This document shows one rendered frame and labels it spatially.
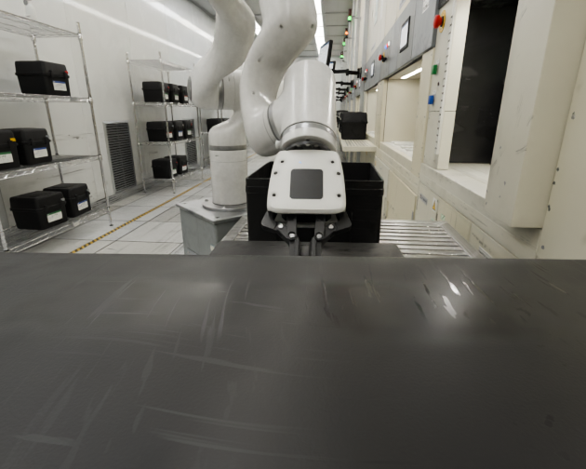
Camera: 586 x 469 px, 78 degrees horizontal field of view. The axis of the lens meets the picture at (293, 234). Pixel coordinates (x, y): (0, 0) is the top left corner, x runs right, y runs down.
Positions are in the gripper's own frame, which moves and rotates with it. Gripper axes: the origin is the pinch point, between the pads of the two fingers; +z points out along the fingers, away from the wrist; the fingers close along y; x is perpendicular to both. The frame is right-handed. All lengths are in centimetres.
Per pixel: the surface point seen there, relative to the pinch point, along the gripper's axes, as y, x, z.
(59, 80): -208, 161, -221
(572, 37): 38, -6, -33
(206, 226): -32, 56, -33
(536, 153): 36.4, 5.9, -21.5
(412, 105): 71, 153, -185
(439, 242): 32, 39, -21
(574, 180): 39.4, 4.4, -15.1
